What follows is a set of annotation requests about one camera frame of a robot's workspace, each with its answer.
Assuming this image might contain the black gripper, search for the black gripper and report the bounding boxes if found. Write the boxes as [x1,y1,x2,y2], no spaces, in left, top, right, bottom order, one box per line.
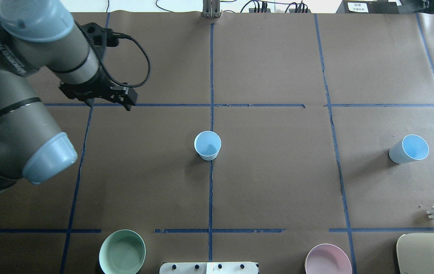
[59,70,138,111]

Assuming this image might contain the light blue cup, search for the light blue cup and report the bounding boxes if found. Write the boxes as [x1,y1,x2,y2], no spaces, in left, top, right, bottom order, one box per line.
[194,131,222,161]

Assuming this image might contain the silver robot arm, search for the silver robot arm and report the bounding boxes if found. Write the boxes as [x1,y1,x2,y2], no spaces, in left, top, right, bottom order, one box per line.
[0,0,140,193]

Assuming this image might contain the green bowl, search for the green bowl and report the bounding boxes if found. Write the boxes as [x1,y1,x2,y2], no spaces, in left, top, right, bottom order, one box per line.
[99,229,146,274]

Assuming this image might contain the black box with label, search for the black box with label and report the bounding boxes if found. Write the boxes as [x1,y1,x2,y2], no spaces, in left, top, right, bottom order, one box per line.
[335,0,399,14]

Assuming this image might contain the pink bowl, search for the pink bowl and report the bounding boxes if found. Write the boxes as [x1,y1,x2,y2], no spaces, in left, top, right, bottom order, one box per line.
[304,244,353,274]

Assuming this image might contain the blue cup right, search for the blue cup right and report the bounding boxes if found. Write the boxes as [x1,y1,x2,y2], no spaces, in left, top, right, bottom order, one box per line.
[388,135,429,164]

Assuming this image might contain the cream toaster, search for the cream toaster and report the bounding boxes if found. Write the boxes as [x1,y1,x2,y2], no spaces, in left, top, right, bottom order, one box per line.
[396,233,434,274]

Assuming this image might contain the black camera cable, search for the black camera cable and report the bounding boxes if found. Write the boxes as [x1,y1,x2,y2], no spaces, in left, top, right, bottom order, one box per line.
[99,32,151,89]

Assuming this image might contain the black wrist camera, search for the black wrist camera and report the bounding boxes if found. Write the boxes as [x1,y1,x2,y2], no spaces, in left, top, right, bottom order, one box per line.
[80,22,119,59]

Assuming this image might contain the aluminium frame post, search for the aluminium frame post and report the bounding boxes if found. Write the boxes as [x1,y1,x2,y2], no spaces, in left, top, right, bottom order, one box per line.
[202,0,222,18]

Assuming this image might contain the white pedestal column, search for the white pedestal column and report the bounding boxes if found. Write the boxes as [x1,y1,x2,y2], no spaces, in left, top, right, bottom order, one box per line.
[159,261,260,274]

